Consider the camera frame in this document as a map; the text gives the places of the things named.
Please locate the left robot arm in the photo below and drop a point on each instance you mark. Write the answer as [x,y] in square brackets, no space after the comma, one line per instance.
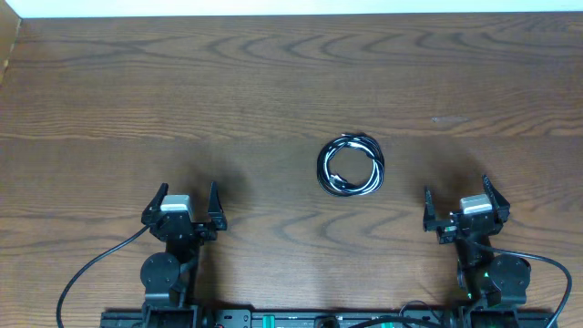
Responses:
[169,276]

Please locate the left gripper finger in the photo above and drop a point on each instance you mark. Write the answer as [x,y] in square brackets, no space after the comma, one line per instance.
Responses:
[215,210]
[152,213]

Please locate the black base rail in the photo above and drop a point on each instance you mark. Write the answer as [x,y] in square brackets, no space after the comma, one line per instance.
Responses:
[241,318]

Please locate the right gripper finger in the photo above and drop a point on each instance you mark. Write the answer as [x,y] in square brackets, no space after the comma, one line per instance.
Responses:
[430,221]
[500,205]

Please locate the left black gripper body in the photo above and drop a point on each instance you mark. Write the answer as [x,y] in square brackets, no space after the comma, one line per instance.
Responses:
[203,233]

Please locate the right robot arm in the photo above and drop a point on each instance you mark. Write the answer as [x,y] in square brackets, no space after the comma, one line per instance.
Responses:
[495,281]

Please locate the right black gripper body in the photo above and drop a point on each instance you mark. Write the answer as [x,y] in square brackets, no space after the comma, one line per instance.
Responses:
[447,233]

